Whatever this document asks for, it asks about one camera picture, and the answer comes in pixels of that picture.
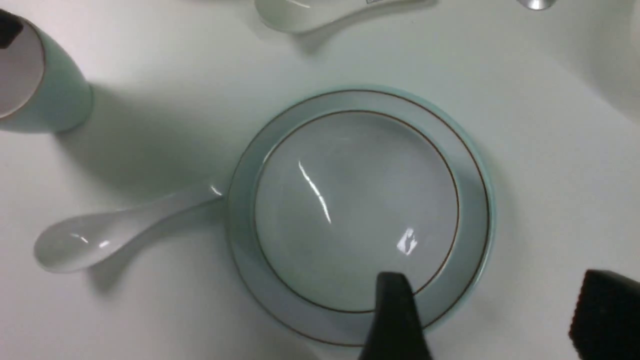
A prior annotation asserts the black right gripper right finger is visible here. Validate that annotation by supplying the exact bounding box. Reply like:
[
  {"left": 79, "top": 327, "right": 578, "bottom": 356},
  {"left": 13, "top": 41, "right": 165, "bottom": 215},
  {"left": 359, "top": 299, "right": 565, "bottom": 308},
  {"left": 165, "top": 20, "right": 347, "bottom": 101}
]
[{"left": 568, "top": 269, "right": 640, "bottom": 360}]

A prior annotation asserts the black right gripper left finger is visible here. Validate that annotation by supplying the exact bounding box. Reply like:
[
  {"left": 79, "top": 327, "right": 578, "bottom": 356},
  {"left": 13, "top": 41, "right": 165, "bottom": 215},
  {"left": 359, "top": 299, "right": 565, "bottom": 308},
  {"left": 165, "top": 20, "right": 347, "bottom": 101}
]
[{"left": 358, "top": 272, "right": 433, "bottom": 360}]

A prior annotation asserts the pale green shallow bowl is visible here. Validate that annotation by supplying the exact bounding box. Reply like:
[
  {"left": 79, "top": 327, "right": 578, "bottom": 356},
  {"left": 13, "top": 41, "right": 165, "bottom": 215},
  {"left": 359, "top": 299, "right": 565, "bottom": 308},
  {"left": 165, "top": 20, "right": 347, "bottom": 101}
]
[{"left": 254, "top": 111, "right": 460, "bottom": 313}]

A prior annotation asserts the plain white ceramic spoon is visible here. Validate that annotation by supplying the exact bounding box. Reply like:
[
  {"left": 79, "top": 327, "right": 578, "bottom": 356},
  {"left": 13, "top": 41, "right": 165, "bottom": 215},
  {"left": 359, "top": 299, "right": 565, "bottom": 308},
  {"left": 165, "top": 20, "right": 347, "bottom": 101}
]
[{"left": 33, "top": 182, "right": 224, "bottom": 274}]

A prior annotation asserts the pale green cup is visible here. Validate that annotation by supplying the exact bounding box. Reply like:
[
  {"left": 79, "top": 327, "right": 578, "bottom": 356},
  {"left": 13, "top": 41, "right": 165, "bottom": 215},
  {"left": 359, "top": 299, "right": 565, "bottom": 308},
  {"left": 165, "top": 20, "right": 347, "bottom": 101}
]
[{"left": 0, "top": 10, "right": 93, "bottom": 133}]

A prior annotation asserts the pale green flat plate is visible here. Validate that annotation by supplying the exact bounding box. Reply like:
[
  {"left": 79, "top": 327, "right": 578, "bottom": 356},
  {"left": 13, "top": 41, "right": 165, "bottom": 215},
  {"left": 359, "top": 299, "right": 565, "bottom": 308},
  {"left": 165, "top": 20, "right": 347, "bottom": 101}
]
[{"left": 226, "top": 86, "right": 496, "bottom": 348}]

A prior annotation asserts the small printed white spoon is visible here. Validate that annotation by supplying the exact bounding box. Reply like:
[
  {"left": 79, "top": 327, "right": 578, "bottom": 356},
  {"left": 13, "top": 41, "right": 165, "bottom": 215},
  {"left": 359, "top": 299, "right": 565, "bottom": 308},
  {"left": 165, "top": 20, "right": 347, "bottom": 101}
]
[{"left": 254, "top": 0, "right": 427, "bottom": 35}]

